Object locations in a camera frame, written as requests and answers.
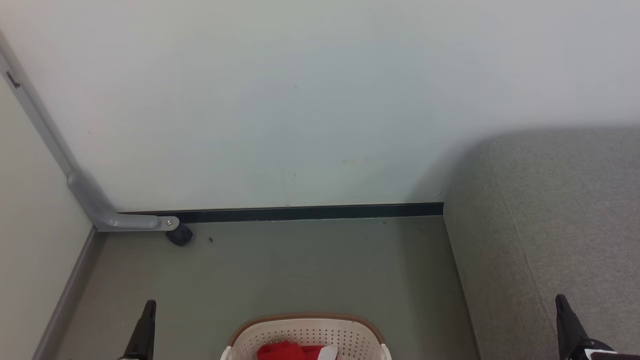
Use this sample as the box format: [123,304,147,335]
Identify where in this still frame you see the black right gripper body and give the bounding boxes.
[567,339,640,360]

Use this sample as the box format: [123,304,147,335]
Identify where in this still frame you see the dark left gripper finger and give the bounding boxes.
[122,299,158,360]

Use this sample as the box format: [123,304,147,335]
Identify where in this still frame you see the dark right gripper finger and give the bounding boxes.
[555,294,593,360]

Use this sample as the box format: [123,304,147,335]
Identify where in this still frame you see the red and white shirt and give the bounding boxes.
[256,340,339,360]

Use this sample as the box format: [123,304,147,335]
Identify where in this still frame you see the grey fabric sofa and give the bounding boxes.
[443,127,640,360]

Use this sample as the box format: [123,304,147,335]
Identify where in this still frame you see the black caster wheel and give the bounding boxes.
[165,224,194,247]

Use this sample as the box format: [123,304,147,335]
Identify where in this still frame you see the cream perforated laundry basket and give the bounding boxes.
[220,313,393,360]

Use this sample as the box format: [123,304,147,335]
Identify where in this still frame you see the black baseboard strip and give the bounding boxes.
[120,202,445,224]

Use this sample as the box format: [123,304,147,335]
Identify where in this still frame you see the grey metal frame leg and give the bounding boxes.
[0,35,180,233]

